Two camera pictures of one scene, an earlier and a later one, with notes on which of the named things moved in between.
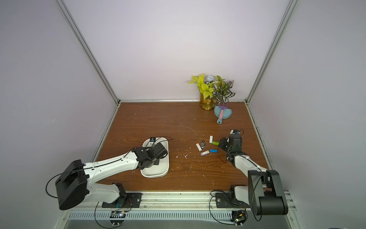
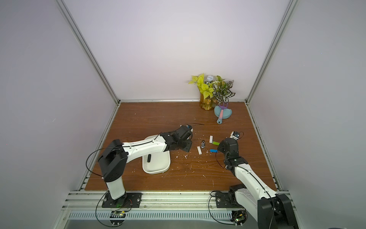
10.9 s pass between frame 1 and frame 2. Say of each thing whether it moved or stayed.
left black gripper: moved
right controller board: stayed
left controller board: stayed
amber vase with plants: stayed
